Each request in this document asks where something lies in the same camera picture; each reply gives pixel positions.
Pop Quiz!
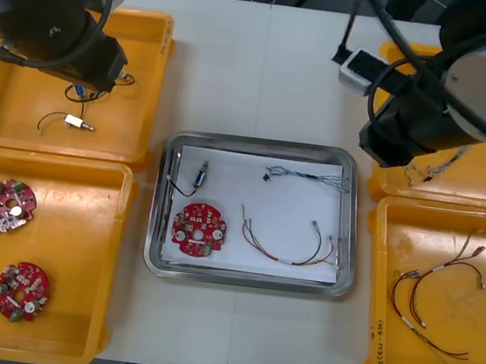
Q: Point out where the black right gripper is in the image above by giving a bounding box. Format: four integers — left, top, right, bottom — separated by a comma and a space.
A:
355, 99, 425, 173

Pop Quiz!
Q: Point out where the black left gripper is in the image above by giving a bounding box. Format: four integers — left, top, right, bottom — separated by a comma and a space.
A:
65, 28, 133, 96

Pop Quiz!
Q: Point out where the pale metal solenoid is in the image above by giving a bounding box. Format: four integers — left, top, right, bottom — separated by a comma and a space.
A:
36, 109, 99, 142

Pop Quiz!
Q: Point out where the blue-white twisted wire harness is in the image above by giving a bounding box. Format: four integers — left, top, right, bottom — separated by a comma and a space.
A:
261, 161, 354, 194
402, 161, 433, 189
423, 141, 472, 179

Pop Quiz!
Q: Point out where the blue label metal solenoid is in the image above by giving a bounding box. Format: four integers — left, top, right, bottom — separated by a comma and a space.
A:
63, 81, 89, 103
164, 155, 211, 200

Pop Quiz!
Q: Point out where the red green-yellow wire harness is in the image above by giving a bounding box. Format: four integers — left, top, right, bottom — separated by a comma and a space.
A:
233, 203, 349, 274
381, 268, 479, 364

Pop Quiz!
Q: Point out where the yellow-orange plastic bin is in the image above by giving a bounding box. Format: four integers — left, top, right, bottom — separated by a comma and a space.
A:
0, 0, 179, 170
354, 37, 486, 215
351, 193, 486, 364
0, 148, 137, 364

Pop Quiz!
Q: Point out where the steel tray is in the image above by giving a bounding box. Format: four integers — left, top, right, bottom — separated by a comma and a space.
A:
140, 126, 370, 300

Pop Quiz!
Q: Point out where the white sheet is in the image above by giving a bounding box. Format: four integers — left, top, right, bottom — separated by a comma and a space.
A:
159, 143, 352, 285

